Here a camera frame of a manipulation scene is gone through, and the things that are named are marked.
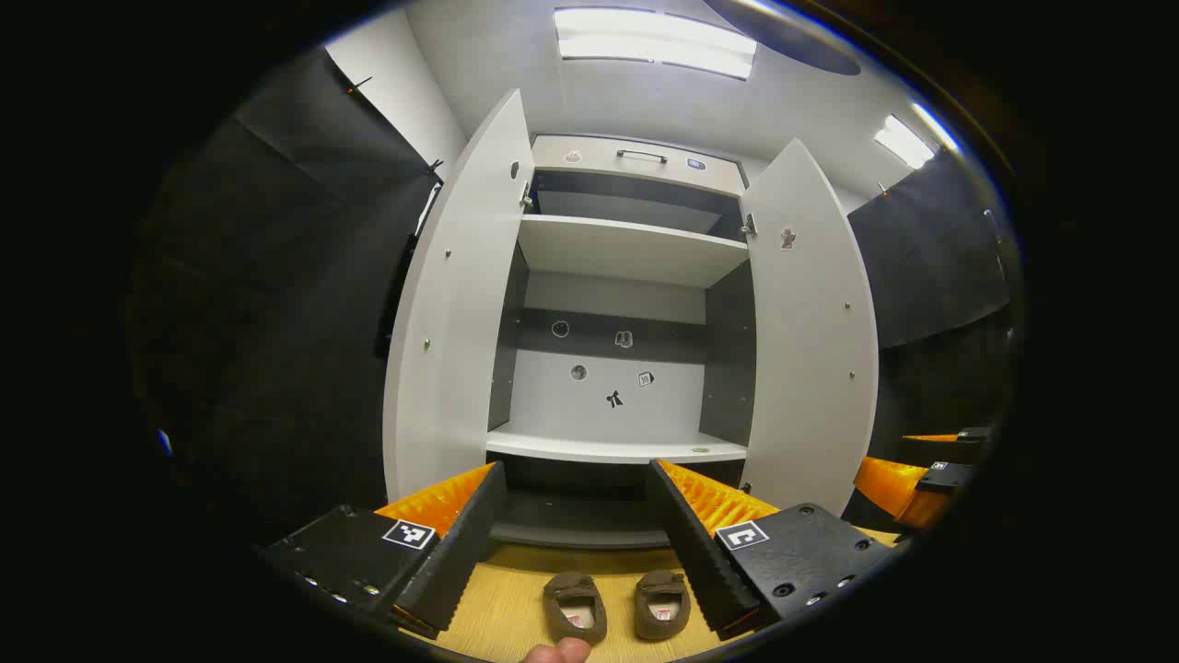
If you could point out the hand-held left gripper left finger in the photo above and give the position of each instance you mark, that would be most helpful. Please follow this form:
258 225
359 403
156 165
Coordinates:
461 552

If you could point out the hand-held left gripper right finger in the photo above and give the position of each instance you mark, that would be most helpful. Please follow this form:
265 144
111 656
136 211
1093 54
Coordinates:
700 552

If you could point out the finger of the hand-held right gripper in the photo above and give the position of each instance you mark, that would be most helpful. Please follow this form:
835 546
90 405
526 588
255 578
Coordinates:
939 449
889 486

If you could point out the brown fuzzy shoe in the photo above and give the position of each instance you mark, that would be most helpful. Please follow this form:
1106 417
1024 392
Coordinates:
661 608
575 610

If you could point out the white shoe cabinet door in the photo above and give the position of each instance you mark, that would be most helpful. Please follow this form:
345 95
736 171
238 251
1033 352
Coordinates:
811 368
461 322

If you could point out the white shoe cabinet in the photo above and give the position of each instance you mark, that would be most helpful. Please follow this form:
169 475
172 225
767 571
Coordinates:
599 405

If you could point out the white cabinet shelf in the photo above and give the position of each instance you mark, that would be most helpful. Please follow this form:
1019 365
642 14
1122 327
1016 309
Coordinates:
626 249
599 447

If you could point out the white cabinet drawer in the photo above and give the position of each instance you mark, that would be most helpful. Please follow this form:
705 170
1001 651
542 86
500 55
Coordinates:
645 175

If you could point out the small ceiling light panel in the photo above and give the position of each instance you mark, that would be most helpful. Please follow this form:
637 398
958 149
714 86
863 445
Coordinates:
903 143

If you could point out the large ceiling light panel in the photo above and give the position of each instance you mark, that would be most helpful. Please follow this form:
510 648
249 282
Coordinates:
645 46

